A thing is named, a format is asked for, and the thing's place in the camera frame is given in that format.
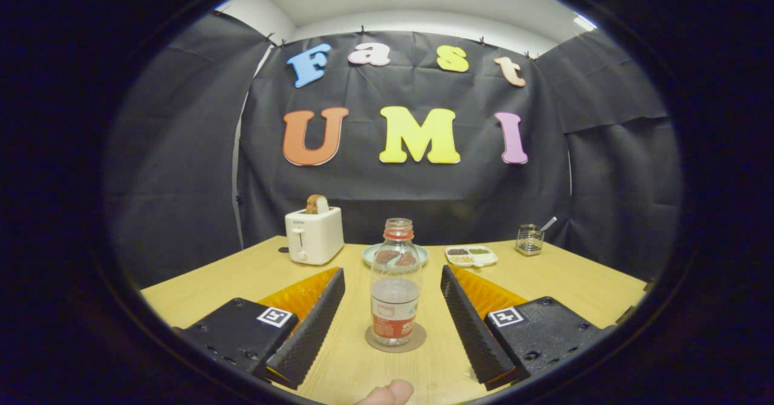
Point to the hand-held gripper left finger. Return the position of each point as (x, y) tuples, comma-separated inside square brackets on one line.
[(311, 326)]

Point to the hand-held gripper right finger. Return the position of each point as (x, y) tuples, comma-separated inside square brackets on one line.
[(468, 326)]

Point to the round brown coaster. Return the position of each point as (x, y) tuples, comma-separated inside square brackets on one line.
[(418, 340)]

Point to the clear juice bottle red label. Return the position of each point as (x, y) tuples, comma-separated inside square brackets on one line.
[(396, 314)]

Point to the white divided tray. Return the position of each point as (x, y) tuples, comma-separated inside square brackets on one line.
[(484, 260)]

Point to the wooden table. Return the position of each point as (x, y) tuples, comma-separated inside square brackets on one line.
[(544, 284)]

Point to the white toaster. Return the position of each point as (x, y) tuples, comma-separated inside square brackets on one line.
[(317, 236)]

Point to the pale green plate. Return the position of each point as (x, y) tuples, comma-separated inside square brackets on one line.
[(368, 255)]

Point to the toast slice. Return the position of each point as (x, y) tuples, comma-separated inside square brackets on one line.
[(317, 204)]

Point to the metal spoon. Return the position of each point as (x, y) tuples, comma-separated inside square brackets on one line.
[(549, 223)]

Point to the black backdrop cloth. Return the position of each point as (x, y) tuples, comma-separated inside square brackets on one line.
[(393, 193)]

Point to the small ceiling light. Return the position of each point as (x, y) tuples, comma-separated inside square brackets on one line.
[(585, 23)]

